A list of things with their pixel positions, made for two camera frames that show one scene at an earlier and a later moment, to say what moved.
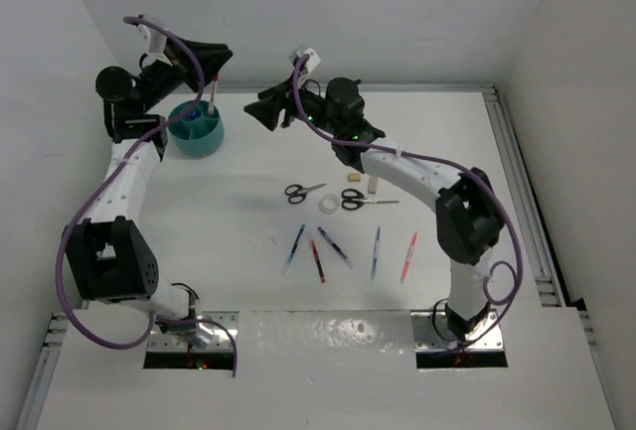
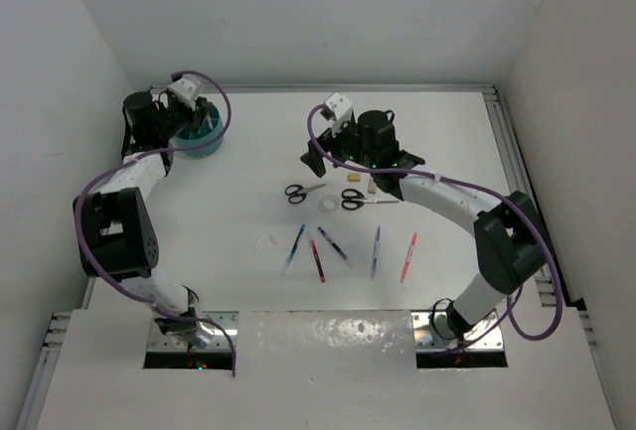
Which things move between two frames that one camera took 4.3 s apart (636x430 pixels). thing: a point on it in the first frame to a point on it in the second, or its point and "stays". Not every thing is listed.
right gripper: [267, 110] to [330, 143]
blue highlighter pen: [376, 255] stays
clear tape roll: [329, 204] stays
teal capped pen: [292, 253] stays
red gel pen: [215, 81] to [209, 119]
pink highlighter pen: [407, 259] stays
